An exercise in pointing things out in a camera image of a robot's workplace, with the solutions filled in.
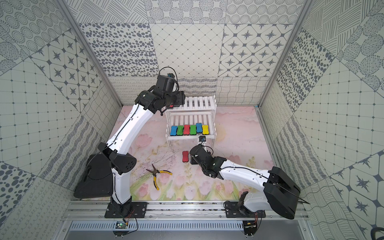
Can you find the yellow handled pliers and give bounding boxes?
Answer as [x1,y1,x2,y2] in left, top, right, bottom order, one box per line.
[146,163,173,191]

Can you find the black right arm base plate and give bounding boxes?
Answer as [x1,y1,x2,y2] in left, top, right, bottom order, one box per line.
[223,201,266,218]

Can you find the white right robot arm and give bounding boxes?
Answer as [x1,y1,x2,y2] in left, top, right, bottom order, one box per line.
[190,145,301,220]

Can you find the red eraser shelf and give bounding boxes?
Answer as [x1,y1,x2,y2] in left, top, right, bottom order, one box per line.
[182,151,189,163]
[183,125,190,136]

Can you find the green eraser lower shelf left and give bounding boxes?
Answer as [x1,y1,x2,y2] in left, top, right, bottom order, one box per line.
[177,125,184,136]

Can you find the red eraser top shelf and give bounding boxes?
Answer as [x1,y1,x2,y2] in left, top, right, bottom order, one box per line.
[182,151,189,163]

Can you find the blue eraser lower shelf right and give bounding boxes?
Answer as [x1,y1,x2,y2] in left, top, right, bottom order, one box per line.
[196,123,203,134]

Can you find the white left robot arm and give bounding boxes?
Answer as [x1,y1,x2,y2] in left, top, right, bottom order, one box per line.
[98,73,186,207]

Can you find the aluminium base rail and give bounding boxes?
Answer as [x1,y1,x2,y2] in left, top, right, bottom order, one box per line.
[63,200,309,232]

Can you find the red eraser lower shelf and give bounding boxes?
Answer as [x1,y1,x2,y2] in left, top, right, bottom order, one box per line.
[183,125,190,136]

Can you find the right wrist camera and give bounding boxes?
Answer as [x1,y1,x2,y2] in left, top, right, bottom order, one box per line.
[199,136,207,145]

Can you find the blue eraser shelf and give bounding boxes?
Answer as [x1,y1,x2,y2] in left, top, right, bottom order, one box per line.
[170,126,178,136]
[196,123,203,134]

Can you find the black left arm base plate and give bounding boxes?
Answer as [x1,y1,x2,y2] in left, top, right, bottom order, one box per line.
[105,201,148,219]

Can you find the green eraser lower shelf right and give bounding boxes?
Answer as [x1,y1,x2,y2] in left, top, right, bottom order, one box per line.
[190,125,197,136]

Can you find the blue eraser lower shelf left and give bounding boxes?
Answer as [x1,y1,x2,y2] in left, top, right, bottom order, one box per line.
[170,126,178,136]

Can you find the yellow eraser lower shelf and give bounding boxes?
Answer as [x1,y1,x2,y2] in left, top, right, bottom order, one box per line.
[202,125,210,135]

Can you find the white slatted two-tier shelf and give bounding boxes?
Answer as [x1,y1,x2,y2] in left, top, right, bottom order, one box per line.
[166,96,217,148]

